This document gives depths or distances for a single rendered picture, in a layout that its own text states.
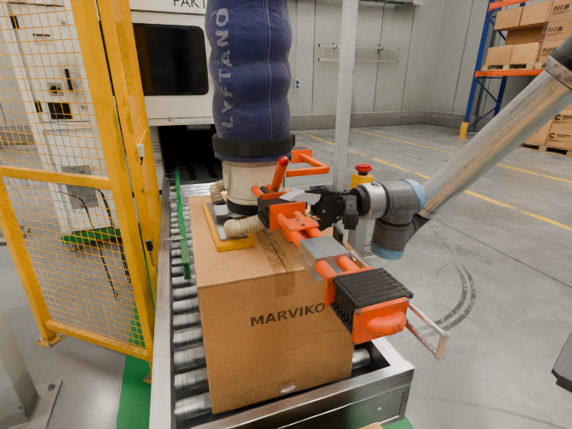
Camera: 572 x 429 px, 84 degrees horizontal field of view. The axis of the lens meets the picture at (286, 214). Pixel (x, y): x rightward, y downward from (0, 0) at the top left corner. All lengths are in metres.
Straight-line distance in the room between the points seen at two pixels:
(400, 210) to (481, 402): 1.25
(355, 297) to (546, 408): 1.68
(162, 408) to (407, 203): 0.79
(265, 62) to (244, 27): 0.08
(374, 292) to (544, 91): 0.59
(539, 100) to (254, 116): 0.61
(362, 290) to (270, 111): 0.54
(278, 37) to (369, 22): 10.42
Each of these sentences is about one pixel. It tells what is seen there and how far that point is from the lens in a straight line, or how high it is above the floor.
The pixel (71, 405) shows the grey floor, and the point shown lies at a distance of 1.94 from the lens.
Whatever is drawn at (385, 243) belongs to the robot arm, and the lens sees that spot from 0.89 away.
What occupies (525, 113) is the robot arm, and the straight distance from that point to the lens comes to 0.88.
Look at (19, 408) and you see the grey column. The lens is 1.89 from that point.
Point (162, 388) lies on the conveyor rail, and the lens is 1.02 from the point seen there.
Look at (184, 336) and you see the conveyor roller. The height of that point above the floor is 0.55.
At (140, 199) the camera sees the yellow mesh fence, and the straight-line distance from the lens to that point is 1.85.
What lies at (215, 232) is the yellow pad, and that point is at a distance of 0.90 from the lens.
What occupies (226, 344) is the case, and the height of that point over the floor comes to 0.78.
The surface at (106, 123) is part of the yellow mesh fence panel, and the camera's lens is 1.29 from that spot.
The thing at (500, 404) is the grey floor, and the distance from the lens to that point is 1.95.
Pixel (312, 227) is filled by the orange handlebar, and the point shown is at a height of 1.09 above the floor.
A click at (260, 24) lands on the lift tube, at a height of 1.47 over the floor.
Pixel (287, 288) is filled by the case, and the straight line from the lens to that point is 0.77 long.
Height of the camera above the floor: 1.35
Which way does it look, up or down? 22 degrees down
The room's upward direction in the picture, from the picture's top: straight up
